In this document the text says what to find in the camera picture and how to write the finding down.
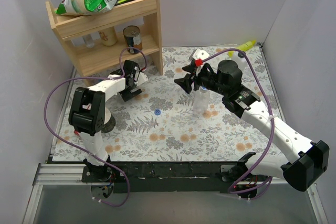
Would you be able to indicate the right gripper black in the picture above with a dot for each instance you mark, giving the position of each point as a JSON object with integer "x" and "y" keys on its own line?
{"x": 193, "y": 76}

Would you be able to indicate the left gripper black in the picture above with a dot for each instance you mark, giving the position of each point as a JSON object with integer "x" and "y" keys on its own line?
{"x": 130, "y": 92}

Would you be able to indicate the clear bottle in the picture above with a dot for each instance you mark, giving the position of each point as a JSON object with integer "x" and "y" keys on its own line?
{"x": 88, "y": 40}
{"x": 201, "y": 101}

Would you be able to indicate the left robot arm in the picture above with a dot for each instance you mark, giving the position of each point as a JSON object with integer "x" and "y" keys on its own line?
{"x": 89, "y": 115}

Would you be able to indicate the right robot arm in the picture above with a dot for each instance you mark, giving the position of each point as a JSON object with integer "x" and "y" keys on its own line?
{"x": 305, "y": 160}

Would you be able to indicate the white bottle black cap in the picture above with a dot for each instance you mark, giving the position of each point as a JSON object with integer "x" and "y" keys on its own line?
{"x": 239, "y": 58}

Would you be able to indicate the clear bottle on shelf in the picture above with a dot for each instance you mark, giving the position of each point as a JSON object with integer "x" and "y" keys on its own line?
{"x": 88, "y": 40}

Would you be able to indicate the yellow squeeze bottle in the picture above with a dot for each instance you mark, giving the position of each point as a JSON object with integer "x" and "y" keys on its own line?
{"x": 243, "y": 47}

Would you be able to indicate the toilet paper roll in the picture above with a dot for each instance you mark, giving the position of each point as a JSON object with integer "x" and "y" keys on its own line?
{"x": 109, "y": 121}

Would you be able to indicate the floral table mat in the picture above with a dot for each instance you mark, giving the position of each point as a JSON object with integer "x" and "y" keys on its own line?
{"x": 177, "y": 134}

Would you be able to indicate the wooden shelf unit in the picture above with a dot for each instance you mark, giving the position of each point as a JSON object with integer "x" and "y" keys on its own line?
{"x": 89, "y": 61}

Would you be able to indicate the beige cup on shelf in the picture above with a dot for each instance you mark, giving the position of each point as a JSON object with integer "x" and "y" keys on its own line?
{"x": 108, "y": 36}

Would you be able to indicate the tin can with label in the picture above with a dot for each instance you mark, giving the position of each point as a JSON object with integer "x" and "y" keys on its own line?
{"x": 132, "y": 38}

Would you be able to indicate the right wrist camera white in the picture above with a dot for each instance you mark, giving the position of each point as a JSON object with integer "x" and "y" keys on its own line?
{"x": 198, "y": 56}

